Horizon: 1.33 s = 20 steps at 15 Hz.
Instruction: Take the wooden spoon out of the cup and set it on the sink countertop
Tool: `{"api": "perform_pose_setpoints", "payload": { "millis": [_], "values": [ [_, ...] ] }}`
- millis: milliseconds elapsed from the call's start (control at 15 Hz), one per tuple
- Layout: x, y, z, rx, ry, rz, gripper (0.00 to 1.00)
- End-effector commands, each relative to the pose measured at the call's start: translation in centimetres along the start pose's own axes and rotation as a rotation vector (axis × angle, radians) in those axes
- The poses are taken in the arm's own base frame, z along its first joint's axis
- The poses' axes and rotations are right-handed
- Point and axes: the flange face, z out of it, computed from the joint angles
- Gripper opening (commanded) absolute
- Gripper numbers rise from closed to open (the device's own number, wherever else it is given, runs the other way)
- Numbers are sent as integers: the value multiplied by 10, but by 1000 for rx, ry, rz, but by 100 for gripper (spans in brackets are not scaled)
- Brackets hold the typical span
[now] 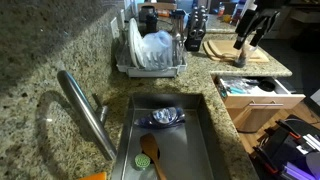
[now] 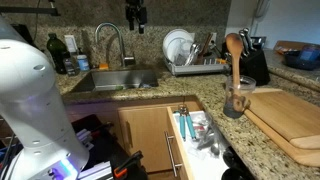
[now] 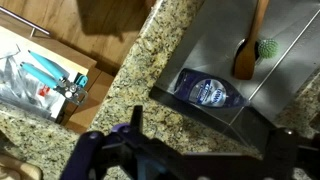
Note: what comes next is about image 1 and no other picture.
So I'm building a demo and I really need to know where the large wooden cutting board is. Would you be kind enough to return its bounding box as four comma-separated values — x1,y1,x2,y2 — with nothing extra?
202,39,270,64

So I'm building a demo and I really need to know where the blue glass dish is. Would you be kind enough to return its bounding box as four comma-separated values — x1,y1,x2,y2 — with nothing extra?
133,106,186,130

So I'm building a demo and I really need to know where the clear plastic cutlery bag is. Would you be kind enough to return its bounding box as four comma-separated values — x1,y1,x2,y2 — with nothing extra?
219,76,262,95

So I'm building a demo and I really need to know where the black round drawer item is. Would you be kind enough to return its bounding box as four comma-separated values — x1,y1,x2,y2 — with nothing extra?
257,79,277,93

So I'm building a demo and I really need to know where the black robot cart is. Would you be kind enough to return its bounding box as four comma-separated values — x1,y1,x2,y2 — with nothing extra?
249,114,320,180

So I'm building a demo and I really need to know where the white plate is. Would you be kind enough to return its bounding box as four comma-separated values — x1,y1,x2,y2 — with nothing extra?
128,17,145,70

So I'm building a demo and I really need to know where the small wooden cutting board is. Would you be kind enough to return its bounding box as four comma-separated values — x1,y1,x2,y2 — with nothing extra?
207,39,264,61

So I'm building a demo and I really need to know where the orange sponge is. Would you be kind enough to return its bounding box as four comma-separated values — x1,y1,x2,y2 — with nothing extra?
77,171,108,180

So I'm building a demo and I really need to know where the black grinder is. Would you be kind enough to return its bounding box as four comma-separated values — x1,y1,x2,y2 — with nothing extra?
144,11,160,35

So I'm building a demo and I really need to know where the steel faucet handle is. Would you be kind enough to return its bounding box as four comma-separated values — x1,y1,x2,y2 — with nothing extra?
91,93,111,127

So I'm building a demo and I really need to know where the teal handled can opener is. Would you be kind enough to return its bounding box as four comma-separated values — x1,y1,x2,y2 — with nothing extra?
227,85,248,95

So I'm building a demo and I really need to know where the curved steel faucet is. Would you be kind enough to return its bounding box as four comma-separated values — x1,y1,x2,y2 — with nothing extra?
56,69,118,162

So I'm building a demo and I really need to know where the stainless steel sink basin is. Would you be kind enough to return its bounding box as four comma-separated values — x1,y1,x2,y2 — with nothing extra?
110,92,232,180

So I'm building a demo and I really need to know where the black knife block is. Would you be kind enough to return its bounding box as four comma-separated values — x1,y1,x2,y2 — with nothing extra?
183,4,209,53

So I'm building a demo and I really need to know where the yellow object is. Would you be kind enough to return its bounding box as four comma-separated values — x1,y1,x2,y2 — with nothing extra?
222,13,233,24

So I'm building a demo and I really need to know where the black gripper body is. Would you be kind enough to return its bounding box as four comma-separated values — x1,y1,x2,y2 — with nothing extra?
251,0,282,22

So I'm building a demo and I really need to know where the clear plastic container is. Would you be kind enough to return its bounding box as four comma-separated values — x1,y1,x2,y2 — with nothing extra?
141,30,174,71

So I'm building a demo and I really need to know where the orange label bottle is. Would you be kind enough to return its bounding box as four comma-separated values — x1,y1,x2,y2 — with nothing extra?
217,1,226,18

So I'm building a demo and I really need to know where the open wooden drawer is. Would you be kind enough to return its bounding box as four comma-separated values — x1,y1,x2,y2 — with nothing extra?
213,75,307,111

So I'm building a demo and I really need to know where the green round scrubber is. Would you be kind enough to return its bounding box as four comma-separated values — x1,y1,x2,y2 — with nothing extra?
134,153,152,172

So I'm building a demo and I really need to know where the wooden spatula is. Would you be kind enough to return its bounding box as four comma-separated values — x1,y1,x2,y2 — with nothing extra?
139,132,168,180

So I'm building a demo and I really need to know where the steel drawer handle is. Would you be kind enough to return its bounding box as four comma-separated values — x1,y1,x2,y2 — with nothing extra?
248,101,285,108

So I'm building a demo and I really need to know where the grey dish rack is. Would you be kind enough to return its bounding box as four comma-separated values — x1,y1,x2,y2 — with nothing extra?
114,19,188,79

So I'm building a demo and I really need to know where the black orange clamp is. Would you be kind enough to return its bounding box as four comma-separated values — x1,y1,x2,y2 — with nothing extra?
254,146,279,176
275,119,302,142

